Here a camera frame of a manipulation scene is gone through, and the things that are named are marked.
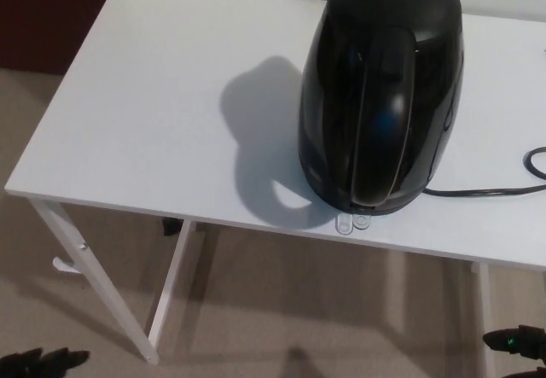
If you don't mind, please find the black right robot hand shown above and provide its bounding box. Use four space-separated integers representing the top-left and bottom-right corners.
482 325 546 378

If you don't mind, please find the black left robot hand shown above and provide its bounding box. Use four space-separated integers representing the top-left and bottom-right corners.
0 346 90 378

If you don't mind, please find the clear oblong kettle base lever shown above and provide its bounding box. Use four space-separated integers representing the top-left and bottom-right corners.
335 213 356 236

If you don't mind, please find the white hook on table leg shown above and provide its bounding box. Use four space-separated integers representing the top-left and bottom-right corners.
51 257 83 274

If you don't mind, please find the small black object under table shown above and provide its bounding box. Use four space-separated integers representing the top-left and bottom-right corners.
161 218 183 238

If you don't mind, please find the black electric kettle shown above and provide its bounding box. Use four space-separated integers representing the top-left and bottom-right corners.
298 0 465 218

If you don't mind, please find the white table with metal legs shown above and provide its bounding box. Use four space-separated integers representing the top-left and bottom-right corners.
3 0 546 364

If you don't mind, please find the dark red cabinet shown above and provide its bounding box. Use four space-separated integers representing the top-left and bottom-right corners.
0 0 119 74

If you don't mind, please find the black kettle power cord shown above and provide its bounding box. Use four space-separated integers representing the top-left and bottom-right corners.
421 147 546 196

